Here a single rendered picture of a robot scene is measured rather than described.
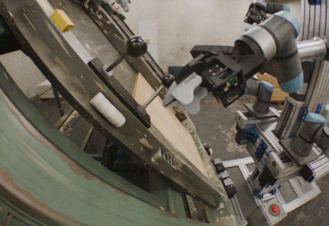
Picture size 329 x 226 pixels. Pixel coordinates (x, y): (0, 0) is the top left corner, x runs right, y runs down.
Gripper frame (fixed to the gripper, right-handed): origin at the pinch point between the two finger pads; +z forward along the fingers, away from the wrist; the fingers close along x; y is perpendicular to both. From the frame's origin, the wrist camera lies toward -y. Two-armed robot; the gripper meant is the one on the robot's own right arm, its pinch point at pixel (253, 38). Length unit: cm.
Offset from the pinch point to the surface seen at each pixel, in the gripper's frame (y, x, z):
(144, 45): 30, 44, 34
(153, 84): 38, -15, 43
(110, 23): 69, 2, 22
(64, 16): 49, 45, 33
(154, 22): 182, -340, -108
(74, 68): 43, 43, 43
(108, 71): 37, 39, 41
